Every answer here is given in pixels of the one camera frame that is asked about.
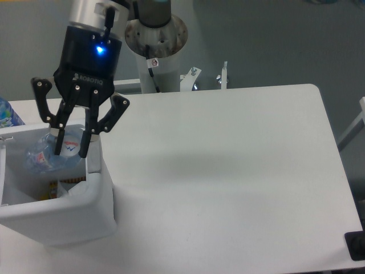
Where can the blue labelled bottle at edge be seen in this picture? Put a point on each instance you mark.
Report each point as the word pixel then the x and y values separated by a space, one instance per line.
pixel 9 117

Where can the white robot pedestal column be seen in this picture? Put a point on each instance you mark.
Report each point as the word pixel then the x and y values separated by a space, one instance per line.
pixel 157 50

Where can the black gripper cable connector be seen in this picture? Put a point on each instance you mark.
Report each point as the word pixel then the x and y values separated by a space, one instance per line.
pixel 108 23

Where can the white frame at right edge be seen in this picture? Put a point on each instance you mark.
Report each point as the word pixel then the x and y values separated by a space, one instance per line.
pixel 353 129

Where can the white paper bag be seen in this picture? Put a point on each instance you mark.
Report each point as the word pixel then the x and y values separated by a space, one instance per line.
pixel 70 189

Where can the black clamp at table edge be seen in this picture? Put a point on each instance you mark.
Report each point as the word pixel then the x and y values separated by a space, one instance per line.
pixel 355 245

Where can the clear plastic water bottle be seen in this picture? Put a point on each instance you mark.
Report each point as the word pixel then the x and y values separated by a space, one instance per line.
pixel 40 157

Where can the white plastic trash can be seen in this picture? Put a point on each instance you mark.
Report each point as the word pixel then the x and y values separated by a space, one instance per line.
pixel 59 207

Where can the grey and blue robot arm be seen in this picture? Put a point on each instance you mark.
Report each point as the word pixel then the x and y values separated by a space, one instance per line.
pixel 91 15

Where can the white bracket with wing bolt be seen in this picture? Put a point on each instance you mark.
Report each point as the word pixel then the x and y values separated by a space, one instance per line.
pixel 222 79

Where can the white metal mounting bracket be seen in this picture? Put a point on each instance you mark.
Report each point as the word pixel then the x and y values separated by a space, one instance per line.
pixel 168 82

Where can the yellow blue snack wrapper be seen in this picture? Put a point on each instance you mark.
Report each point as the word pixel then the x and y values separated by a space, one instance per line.
pixel 52 187

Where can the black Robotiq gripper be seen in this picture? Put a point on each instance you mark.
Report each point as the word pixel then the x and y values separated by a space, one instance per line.
pixel 84 78

